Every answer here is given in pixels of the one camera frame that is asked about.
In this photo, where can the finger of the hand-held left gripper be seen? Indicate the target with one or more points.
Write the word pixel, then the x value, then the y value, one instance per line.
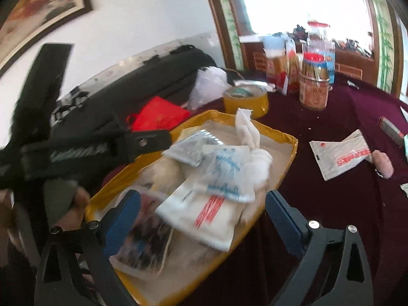
pixel 146 142

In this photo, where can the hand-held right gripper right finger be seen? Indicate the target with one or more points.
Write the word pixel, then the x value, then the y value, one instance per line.
pixel 283 223

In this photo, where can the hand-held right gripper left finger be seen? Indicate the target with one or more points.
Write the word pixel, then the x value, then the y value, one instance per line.
pixel 122 223

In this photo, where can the clear bag of coloured cloths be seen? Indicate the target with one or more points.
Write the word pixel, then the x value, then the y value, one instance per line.
pixel 143 245

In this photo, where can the small white packet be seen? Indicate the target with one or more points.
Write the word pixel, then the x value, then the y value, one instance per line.
pixel 188 148

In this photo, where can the white fluffy cloth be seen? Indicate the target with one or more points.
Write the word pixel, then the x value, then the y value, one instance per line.
pixel 255 162

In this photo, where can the white tissue pack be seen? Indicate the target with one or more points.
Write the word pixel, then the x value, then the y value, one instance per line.
pixel 226 172

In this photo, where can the white packet with red print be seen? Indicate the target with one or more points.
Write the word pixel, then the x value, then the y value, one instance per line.
pixel 204 220
pixel 338 159

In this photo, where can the yellow rimmed tray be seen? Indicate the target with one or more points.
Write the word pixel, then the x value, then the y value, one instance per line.
pixel 274 134

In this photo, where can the person's left hand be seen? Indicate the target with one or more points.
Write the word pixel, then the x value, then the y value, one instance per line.
pixel 78 204

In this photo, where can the red paper bag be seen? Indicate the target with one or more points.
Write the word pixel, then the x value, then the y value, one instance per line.
pixel 159 118

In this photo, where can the maroon tablecloth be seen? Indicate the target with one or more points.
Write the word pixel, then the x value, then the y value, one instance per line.
pixel 334 229

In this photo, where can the black fabric bag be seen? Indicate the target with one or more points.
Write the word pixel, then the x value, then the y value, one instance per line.
pixel 134 79

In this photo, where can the white plastic bag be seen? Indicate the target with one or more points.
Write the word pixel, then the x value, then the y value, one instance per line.
pixel 207 84

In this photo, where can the yellow tape roll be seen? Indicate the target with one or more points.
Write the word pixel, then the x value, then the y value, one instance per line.
pixel 245 105

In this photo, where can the pink fuzzy item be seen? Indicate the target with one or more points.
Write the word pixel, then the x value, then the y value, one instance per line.
pixel 382 164

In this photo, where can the dark grey tube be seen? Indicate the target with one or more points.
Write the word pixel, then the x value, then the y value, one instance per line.
pixel 392 130

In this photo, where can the snack package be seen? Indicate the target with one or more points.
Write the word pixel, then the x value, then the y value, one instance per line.
pixel 280 70

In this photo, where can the wooden sideboard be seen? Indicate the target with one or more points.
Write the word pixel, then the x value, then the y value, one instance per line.
pixel 350 60

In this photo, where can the clear jar with blue label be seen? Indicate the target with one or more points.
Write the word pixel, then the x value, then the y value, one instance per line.
pixel 320 38

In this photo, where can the bamboo print wall panel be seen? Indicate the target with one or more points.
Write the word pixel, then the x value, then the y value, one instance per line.
pixel 228 22
pixel 384 38

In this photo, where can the framed wall picture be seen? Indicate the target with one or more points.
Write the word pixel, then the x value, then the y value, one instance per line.
pixel 41 9

